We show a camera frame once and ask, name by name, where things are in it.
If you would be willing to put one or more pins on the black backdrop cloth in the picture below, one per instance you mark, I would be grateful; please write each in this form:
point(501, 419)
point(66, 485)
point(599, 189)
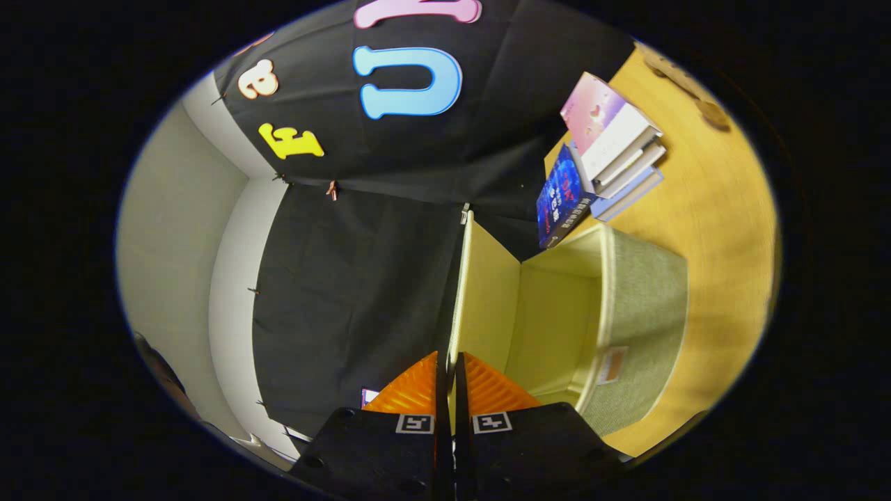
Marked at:
point(362, 264)

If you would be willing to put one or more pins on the silver clip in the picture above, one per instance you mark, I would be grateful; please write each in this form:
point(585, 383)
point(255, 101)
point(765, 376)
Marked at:
point(464, 213)

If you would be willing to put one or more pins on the white book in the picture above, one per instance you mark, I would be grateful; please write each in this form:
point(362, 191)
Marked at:
point(637, 170)

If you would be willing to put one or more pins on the copper clip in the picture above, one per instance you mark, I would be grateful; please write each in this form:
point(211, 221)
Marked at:
point(333, 189)

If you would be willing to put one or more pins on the row of small black clips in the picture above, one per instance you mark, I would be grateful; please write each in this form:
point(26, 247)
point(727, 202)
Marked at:
point(254, 291)

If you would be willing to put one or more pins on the tan bread plush toy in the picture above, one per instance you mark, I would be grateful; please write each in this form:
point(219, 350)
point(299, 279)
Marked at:
point(679, 80)

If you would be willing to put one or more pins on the green fabric storage box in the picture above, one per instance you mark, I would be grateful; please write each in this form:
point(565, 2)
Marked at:
point(644, 313)

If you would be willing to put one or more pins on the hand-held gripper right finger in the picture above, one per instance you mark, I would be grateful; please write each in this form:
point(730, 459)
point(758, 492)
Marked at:
point(529, 452)

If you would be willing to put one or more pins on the blue cover book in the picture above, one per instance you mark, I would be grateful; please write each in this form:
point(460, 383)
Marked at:
point(560, 198)

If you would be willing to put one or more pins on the light blue book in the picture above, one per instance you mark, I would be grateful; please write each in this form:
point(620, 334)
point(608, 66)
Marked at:
point(630, 198)

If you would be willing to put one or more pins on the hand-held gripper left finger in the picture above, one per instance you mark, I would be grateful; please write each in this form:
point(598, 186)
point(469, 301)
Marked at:
point(379, 452)

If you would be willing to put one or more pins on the pink cover book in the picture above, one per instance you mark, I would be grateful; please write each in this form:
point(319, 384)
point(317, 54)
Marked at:
point(598, 115)

